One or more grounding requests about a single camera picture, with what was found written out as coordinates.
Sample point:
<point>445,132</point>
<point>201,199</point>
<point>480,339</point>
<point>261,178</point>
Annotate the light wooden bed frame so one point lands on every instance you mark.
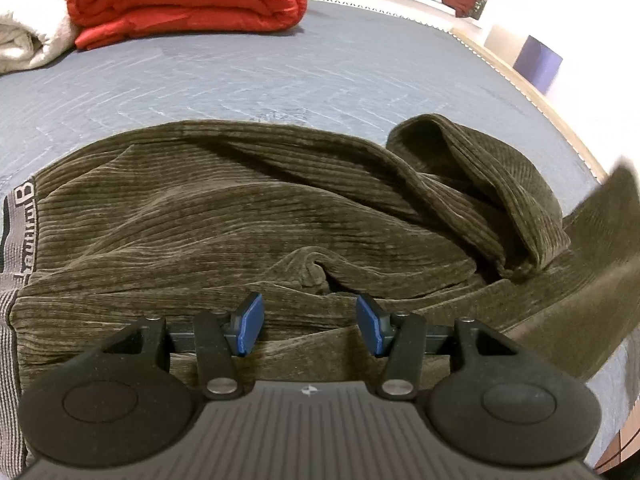
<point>550,110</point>

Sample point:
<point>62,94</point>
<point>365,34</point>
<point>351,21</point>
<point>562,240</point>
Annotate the grey quilted mattress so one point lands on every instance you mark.
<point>250,80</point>

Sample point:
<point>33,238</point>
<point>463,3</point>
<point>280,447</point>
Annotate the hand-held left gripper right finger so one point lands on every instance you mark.
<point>369,322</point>

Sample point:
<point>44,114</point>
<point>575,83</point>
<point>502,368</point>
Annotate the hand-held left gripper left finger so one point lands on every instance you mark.
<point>250,322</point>

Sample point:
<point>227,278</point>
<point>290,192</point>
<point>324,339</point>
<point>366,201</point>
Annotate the white fleece blanket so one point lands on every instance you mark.
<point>30,30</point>

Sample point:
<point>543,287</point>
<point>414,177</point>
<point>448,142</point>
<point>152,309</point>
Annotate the folded red quilt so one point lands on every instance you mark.
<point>185,0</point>

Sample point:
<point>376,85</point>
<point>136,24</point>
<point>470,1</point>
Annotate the purple container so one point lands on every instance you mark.
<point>537,62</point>

